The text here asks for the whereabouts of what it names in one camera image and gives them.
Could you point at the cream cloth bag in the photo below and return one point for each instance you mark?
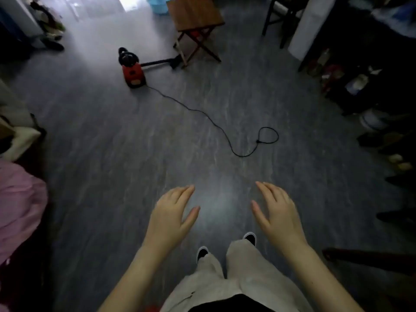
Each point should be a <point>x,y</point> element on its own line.
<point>18,139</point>

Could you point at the blue plastic bucket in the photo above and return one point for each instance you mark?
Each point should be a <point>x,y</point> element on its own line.
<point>158,4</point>

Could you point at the white column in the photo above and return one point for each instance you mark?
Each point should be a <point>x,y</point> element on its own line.
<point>308,25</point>

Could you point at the person's left black shoe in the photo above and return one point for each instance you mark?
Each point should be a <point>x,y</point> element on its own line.
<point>202,252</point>

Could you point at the red and black vacuum cleaner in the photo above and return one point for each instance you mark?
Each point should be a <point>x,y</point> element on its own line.
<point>131,68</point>

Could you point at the wooden folding stool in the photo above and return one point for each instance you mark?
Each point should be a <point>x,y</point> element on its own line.
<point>195,19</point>

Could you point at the person's right black shoe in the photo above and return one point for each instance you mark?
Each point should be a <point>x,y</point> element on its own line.
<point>250,238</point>

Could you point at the cluttered dark shelf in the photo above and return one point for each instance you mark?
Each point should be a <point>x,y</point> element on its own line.
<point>367,51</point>

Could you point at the white plastic pot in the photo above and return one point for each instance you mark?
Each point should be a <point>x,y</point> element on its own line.
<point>373,120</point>

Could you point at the person's left forearm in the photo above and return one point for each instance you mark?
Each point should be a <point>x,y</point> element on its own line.
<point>130,279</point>

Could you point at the dark wooden chair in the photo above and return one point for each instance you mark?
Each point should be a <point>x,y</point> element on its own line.
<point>281,12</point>

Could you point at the pink cloth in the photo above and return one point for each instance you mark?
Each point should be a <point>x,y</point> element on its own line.
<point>18,207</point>

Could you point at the person's black top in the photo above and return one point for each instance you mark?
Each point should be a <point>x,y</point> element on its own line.
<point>232,304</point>

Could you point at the person's right hand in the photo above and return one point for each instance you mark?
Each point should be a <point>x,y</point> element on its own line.
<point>281,220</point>

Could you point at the person's left thumb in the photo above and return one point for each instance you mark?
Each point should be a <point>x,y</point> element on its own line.
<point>191,219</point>

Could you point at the person's right thumb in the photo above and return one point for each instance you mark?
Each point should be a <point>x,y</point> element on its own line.
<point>259,216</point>

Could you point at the dark wooden furniture rail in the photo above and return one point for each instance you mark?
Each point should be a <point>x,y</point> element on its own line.
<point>367,259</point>

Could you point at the person's left hand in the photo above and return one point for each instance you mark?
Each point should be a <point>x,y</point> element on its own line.
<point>165,220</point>

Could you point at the person's right forearm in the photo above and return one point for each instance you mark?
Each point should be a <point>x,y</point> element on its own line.
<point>321,282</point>

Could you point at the person's beige trousers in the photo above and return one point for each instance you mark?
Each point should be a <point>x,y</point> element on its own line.
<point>243,279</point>

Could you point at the person's black shoe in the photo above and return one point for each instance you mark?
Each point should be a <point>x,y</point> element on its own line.
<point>202,252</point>
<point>250,238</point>

